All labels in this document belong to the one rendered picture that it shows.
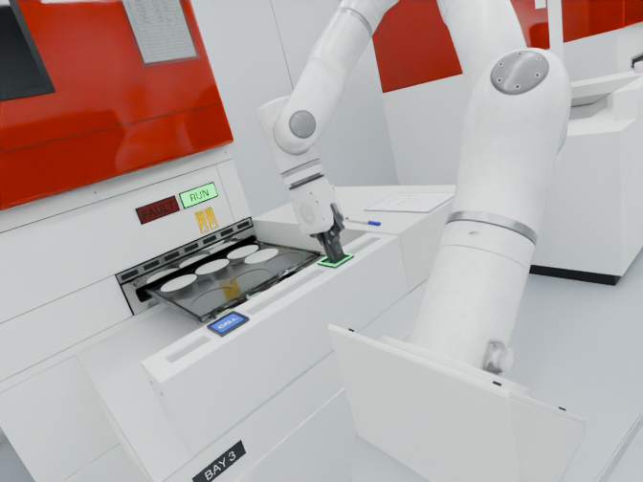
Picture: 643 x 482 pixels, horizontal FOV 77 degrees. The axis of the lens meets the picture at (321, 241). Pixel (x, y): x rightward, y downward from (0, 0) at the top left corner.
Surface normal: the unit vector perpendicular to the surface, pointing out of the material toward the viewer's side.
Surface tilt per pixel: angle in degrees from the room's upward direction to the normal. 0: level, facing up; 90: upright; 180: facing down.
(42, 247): 90
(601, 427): 0
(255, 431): 90
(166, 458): 0
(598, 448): 0
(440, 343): 46
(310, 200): 87
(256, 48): 90
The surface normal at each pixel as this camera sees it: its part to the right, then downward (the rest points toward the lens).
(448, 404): -0.73, 0.39
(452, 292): -0.58, -0.36
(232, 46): 0.65, 0.09
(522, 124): -0.44, 0.34
